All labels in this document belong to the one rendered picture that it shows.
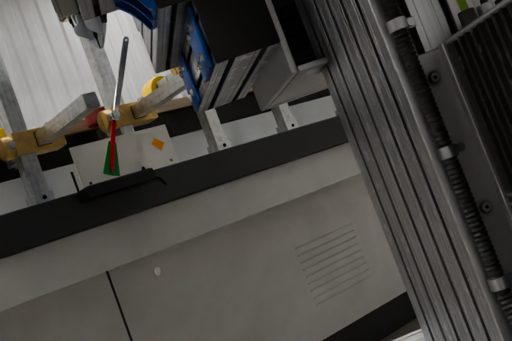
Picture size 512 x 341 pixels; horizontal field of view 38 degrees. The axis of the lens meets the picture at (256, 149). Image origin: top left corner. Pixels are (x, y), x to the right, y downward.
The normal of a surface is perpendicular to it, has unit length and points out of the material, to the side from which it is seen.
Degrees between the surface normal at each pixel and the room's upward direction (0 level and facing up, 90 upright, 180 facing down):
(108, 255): 90
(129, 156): 90
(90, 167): 90
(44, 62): 90
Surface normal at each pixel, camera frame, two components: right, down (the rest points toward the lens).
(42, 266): 0.59, -0.28
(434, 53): 0.14, -0.13
